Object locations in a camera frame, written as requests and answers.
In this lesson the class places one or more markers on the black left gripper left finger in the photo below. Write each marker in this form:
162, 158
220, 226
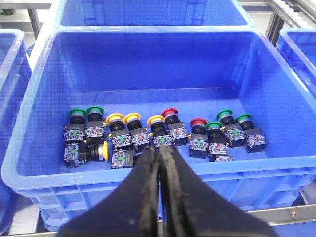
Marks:
131, 210

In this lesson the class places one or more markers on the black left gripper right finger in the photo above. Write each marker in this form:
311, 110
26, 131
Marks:
190, 208

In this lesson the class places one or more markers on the blue bin with buttons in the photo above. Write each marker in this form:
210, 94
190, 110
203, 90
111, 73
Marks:
200, 74

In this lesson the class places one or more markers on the contact block front right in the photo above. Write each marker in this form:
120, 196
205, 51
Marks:
220, 158

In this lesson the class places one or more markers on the contact block lying front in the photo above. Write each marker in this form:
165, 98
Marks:
122, 159

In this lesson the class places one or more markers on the red push button right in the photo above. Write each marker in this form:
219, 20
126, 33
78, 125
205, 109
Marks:
198, 141

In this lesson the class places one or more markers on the red push button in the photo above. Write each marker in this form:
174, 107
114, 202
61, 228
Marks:
198, 141
176, 128

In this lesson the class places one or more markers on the yellow push button left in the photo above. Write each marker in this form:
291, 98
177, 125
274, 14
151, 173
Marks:
119, 135

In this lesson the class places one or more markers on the green push button front right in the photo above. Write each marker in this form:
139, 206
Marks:
216, 139

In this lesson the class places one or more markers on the red push button rear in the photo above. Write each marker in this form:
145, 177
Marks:
176, 128

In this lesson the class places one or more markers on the yellow push button lying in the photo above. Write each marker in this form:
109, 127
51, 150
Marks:
77, 154

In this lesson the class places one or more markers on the yellow push button centre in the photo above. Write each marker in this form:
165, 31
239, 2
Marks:
159, 134

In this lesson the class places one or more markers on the green push button right group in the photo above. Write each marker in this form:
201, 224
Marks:
234, 133

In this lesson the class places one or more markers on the green push button far right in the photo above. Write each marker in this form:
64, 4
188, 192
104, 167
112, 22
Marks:
255, 139

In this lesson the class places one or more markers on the green push button far left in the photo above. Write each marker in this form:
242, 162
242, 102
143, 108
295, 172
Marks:
75, 130

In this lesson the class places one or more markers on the blue bin left side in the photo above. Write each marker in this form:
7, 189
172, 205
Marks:
15, 73

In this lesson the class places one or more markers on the blue bin right side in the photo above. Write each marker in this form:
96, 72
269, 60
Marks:
298, 48

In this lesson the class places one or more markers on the blue bin behind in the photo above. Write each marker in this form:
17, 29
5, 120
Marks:
91, 13

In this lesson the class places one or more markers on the steel rack front rail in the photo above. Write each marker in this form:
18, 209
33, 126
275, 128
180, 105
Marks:
26, 221

